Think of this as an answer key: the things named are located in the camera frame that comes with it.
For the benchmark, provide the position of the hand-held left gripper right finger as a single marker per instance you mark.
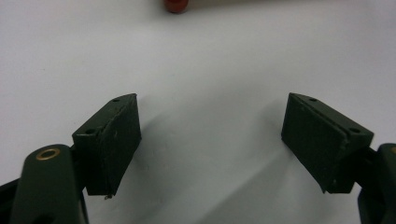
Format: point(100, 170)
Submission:
point(323, 146)

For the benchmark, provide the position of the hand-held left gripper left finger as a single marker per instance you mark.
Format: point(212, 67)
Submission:
point(107, 146)

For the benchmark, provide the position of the red round object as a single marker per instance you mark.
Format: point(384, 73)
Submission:
point(176, 5)

